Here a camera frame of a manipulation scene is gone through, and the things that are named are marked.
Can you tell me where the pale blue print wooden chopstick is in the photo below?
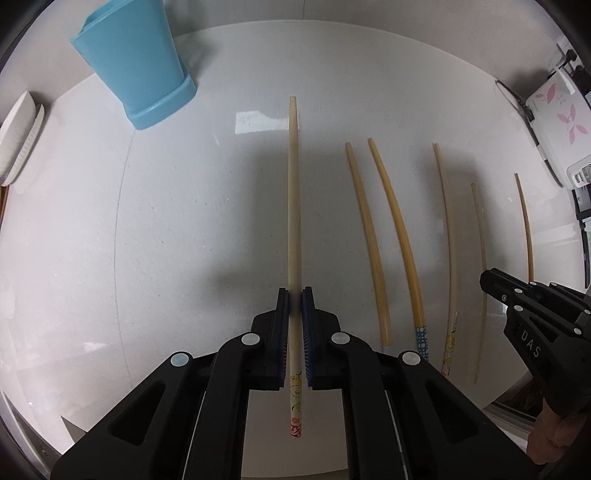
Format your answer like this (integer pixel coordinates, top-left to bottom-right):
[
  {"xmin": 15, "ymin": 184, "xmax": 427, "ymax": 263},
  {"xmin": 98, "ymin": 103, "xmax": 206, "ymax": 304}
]
[{"xmin": 514, "ymin": 173, "xmax": 535, "ymax": 283}]

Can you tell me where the white flower print rice cooker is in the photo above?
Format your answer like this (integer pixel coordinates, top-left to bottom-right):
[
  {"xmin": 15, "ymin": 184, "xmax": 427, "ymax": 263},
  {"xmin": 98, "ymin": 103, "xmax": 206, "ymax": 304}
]
[{"xmin": 525, "ymin": 68, "xmax": 591, "ymax": 188}]

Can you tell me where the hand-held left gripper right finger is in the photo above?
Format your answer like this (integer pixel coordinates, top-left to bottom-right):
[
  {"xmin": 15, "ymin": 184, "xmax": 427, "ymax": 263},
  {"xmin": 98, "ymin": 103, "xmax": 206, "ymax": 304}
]
[{"xmin": 301, "ymin": 286, "xmax": 542, "ymax": 480}]

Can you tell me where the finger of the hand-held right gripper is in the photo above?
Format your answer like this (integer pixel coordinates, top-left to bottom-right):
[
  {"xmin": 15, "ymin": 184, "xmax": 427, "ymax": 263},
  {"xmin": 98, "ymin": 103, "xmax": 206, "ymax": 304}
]
[
  {"xmin": 479, "ymin": 268, "xmax": 591, "ymax": 336},
  {"xmin": 531, "ymin": 281, "xmax": 591, "ymax": 306}
]

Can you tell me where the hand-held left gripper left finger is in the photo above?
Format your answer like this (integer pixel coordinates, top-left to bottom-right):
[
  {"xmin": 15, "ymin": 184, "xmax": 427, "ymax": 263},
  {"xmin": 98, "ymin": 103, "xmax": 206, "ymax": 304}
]
[{"xmin": 50, "ymin": 286, "xmax": 291, "ymax": 480}]

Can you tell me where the person's right hand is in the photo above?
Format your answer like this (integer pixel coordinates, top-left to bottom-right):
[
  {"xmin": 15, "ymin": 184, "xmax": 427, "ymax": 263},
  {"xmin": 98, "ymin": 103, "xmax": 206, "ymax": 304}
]
[{"xmin": 526, "ymin": 401, "xmax": 591, "ymax": 462}]

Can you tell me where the white and black appliance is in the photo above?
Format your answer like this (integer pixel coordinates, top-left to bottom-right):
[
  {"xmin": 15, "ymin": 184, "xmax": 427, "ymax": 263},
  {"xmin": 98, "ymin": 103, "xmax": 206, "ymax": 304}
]
[{"xmin": 571, "ymin": 187, "xmax": 591, "ymax": 287}]

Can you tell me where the white plate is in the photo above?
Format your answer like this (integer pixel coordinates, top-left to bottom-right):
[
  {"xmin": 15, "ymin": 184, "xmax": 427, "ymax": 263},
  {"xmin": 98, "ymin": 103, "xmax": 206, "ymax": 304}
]
[{"xmin": 7, "ymin": 104, "xmax": 46, "ymax": 186}]

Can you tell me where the cartoon print wooden chopstick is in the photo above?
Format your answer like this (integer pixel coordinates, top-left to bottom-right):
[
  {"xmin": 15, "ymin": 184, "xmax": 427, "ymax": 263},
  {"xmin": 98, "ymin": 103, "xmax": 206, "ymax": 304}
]
[
  {"xmin": 431, "ymin": 142, "xmax": 459, "ymax": 377},
  {"xmin": 287, "ymin": 95, "xmax": 306, "ymax": 439}
]

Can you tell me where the large white bowl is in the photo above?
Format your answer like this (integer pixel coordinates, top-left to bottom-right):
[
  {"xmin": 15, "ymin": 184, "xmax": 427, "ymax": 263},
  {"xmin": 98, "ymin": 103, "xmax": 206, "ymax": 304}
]
[{"xmin": 0, "ymin": 91, "xmax": 40, "ymax": 181}]

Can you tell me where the plain thin wooden chopstick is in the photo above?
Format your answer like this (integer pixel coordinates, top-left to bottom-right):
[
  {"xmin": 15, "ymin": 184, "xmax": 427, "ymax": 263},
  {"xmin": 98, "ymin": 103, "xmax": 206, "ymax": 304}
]
[{"xmin": 470, "ymin": 183, "xmax": 488, "ymax": 385}]

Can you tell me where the blue plastic chopstick holder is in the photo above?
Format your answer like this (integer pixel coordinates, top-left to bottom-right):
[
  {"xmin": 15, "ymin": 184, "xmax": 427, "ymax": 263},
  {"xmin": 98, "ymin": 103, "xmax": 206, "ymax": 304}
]
[{"xmin": 70, "ymin": 0, "xmax": 198, "ymax": 131}]

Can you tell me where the blue dotted wooden chopstick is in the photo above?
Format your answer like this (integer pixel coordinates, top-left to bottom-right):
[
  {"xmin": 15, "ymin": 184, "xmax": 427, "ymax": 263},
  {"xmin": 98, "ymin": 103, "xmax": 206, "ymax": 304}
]
[{"xmin": 368, "ymin": 137, "xmax": 430, "ymax": 361}]

